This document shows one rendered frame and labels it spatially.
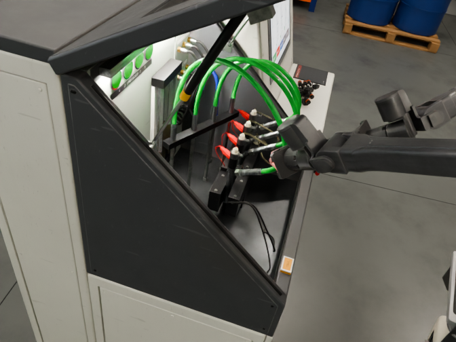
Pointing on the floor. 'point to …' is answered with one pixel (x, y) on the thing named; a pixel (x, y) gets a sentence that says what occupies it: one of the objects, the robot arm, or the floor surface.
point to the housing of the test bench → (44, 163)
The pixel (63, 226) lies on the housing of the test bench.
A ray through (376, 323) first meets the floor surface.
